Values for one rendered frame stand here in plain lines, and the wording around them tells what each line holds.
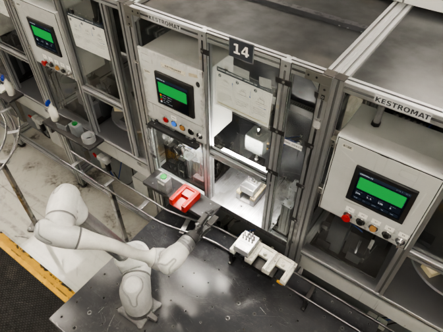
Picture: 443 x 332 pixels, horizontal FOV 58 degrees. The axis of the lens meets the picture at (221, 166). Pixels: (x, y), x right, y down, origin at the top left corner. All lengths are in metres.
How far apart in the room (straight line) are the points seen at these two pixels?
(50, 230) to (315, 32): 1.42
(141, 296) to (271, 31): 1.45
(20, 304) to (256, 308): 1.84
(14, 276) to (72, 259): 0.43
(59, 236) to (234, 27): 1.18
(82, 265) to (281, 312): 1.75
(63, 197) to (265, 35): 1.15
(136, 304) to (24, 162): 2.61
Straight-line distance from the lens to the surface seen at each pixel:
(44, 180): 4.21
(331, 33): 1.89
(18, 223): 3.95
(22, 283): 3.56
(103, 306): 2.48
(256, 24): 1.92
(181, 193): 2.51
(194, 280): 2.47
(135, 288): 2.18
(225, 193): 2.55
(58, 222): 1.87
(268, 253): 2.35
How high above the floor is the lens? 2.85
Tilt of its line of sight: 46 degrees down
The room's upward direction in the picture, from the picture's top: straight up
